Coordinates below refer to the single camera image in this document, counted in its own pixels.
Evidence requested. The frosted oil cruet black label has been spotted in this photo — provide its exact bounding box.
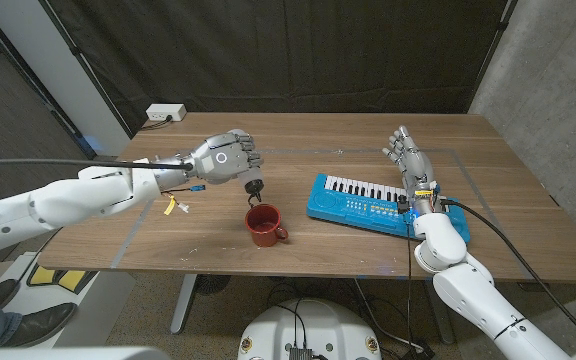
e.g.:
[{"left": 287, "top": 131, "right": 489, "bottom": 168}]
[{"left": 243, "top": 167, "right": 265, "bottom": 207}]

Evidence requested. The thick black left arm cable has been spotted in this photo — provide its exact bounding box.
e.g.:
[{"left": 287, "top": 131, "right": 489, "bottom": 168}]
[{"left": 0, "top": 158, "right": 194, "bottom": 172}]

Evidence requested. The grey floor cable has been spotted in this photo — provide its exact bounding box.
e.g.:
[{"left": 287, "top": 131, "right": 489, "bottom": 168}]
[{"left": 352, "top": 278, "right": 425, "bottom": 352}]

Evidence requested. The black power adapter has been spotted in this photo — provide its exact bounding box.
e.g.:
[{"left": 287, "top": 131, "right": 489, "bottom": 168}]
[{"left": 399, "top": 341, "right": 437, "bottom": 360}]

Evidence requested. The white robot chest edge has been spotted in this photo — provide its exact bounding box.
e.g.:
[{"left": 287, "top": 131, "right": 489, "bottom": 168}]
[{"left": 0, "top": 346, "right": 172, "bottom": 360}]

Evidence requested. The black round fan base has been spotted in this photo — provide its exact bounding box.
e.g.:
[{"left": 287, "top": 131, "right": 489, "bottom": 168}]
[{"left": 193, "top": 273, "right": 232, "bottom": 297}]

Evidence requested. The blue toy piano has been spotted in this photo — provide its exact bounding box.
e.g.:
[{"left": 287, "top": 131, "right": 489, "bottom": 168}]
[{"left": 305, "top": 172, "right": 472, "bottom": 244}]

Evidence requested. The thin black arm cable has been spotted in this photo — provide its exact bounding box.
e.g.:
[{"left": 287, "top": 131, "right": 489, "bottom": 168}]
[
  {"left": 16, "top": 184, "right": 207, "bottom": 274},
  {"left": 404, "top": 211, "right": 416, "bottom": 352}
]

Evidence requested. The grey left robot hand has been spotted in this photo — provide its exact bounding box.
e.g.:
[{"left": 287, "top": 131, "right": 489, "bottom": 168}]
[{"left": 184, "top": 129, "right": 265, "bottom": 186}]

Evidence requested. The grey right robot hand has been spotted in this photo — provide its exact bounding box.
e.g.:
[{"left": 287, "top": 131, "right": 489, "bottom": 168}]
[{"left": 381, "top": 124, "right": 442, "bottom": 216}]

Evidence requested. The white robot torso base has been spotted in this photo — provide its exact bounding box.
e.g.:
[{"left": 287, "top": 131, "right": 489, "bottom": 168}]
[{"left": 237, "top": 297, "right": 383, "bottom": 360}]

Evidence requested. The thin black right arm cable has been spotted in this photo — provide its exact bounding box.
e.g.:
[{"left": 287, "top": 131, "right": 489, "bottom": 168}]
[{"left": 404, "top": 211, "right": 416, "bottom": 352}]

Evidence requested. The black power strip cord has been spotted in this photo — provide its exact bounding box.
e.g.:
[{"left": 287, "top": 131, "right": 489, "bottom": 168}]
[{"left": 140, "top": 115, "right": 174, "bottom": 132}]

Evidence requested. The red enamel mug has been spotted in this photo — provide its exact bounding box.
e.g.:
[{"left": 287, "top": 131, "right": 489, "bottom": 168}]
[{"left": 244, "top": 203, "right": 290, "bottom": 248}]

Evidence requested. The black backdrop stand pole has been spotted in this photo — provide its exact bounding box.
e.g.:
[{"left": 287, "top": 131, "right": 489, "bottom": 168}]
[
  {"left": 37, "top": 0, "right": 135, "bottom": 139},
  {"left": 467, "top": 0, "right": 519, "bottom": 114}
]

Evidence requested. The white power strip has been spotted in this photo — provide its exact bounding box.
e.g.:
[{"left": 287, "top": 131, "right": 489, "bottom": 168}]
[{"left": 145, "top": 103, "right": 188, "bottom": 122}]

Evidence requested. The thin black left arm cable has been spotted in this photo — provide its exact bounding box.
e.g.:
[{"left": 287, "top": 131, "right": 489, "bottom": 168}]
[{"left": 16, "top": 184, "right": 207, "bottom": 274}]

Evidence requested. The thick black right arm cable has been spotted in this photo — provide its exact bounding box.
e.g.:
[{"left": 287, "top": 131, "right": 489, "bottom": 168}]
[{"left": 439, "top": 198, "right": 576, "bottom": 347}]

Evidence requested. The black backdrop curtain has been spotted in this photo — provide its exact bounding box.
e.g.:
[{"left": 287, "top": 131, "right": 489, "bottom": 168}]
[{"left": 37, "top": 0, "right": 519, "bottom": 137}]

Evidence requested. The white table leg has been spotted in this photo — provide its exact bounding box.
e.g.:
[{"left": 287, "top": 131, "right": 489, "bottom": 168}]
[
  {"left": 170, "top": 273, "right": 198, "bottom": 335},
  {"left": 425, "top": 279, "right": 455, "bottom": 345}
]

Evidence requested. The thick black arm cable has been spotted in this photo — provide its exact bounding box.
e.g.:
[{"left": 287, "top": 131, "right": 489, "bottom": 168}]
[
  {"left": 439, "top": 198, "right": 576, "bottom": 347},
  {"left": 0, "top": 158, "right": 194, "bottom": 172}
]

